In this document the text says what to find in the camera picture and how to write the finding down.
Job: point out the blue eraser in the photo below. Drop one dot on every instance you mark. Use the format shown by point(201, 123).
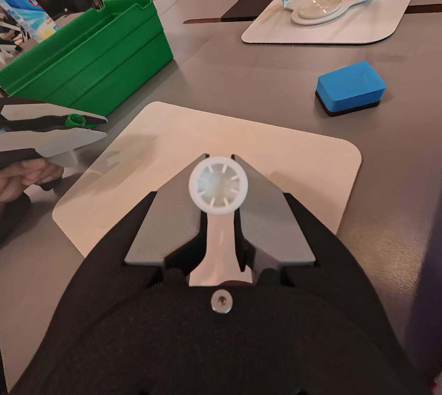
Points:
point(350, 87)

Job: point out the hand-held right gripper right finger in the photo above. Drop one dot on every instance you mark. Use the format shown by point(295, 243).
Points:
point(276, 229)

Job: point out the white wipes canister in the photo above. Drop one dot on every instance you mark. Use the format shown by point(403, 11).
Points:
point(27, 14)

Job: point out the person's left forearm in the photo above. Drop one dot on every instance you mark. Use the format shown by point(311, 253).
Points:
point(12, 218)

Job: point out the green marker cap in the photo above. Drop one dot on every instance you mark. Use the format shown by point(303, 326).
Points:
point(75, 121)

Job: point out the green plastic bin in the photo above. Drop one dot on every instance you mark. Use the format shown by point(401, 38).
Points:
point(89, 59)

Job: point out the white whiteboard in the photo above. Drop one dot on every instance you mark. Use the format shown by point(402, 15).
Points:
point(362, 25)
point(276, 167)

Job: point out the person's left hand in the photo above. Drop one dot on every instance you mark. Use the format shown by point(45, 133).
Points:
point(27, 177)

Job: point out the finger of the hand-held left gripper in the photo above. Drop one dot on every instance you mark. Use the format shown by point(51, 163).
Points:
point(31, 112)
point(58, 142)

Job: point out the white green whiteboard marker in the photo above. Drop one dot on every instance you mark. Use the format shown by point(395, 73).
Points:
point(218, 186)

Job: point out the dark wooden stand base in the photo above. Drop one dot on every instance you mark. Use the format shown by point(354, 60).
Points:
point(241, 9)

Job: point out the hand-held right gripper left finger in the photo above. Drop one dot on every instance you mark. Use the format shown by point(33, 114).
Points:
point(162, 229)

